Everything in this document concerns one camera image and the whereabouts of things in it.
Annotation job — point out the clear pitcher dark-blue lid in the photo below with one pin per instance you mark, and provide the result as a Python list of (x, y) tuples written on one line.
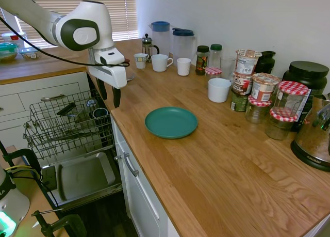
[(183, 46)]

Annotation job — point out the brown red oatmeal cup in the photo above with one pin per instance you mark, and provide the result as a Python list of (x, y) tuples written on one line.
[(241, 83)]

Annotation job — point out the black utensil in rack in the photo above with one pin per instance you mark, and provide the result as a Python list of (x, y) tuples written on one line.
[(65, 109)]

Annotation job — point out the large black plastic tub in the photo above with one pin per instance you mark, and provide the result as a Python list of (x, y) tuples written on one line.
[(309, 74)]

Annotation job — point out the glass jar red checkered lid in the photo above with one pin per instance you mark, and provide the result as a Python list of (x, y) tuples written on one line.
[(279, 127), (256, 111)]

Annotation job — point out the clear bottle green lid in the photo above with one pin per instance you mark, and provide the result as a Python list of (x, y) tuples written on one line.
[(215, 55)]

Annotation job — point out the small jar red checkered lid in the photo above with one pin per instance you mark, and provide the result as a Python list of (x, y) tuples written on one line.
[(213, 71)]

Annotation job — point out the white cup with pattern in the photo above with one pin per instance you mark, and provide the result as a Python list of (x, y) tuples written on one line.
[(140, 61)]

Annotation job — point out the small container blue lid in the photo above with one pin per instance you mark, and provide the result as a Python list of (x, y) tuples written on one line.
[(29, 53)]

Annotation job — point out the open steel dishwasher door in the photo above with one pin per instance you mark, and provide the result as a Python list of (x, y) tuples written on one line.
[(85, 175)]

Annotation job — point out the clear pitcher light-blue lid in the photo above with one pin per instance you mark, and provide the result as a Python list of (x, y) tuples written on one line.
[(159, 38)]

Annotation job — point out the dark spice jar green lid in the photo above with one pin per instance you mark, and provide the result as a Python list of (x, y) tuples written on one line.
[(202, 60)]

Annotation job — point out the white oatmeal cup foil lid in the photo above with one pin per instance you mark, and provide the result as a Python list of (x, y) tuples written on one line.
[(247, 62)]

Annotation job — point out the wide white cup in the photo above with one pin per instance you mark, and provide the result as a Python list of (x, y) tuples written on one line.
[(219, 91)]

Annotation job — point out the black screw clamp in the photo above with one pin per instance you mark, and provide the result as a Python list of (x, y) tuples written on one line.
[(32, 157), (67, 222)]

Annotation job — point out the red oatmeal cup foil lid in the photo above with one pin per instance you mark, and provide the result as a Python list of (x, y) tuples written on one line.
[(263, 87)]

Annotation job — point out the white container red latch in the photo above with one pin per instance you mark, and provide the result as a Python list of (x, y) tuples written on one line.
[(11, 37)]

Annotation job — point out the plain small white cup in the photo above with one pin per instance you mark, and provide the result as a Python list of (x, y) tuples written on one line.
[(183, 67)]

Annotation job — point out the green tin can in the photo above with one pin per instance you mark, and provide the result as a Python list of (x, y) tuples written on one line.
[(238, 102)]

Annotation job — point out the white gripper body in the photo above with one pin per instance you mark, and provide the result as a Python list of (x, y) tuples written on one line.
[(111, 74)]

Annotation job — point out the stainless steel electric kettle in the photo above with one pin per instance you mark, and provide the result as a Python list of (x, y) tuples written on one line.
[(313, 136)]

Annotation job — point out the food container green lid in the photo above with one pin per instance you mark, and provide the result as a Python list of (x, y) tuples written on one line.
[(7, 52)]

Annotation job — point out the glass French press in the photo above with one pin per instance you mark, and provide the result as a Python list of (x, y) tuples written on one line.
[(148, 48)]

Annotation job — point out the white cabinet door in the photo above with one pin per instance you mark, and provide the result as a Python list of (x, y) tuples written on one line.
[(141, 201)]

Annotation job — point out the clear drinking glass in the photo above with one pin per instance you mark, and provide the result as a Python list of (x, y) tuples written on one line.
[(228, 66)]

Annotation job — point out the teal green plate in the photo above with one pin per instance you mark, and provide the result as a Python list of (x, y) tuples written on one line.
[(171, 122)]

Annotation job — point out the clear glass in rack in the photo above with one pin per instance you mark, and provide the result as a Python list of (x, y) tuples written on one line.
[(91, 104)]

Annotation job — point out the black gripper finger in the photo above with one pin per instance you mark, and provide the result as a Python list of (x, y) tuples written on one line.
[(117, 97), (102, 89)]

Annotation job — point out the dark mug in rack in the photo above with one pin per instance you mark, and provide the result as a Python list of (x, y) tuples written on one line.
[(100, 113)]

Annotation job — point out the tall jar red checkered lid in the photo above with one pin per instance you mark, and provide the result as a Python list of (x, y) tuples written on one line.
[(290, 100)]

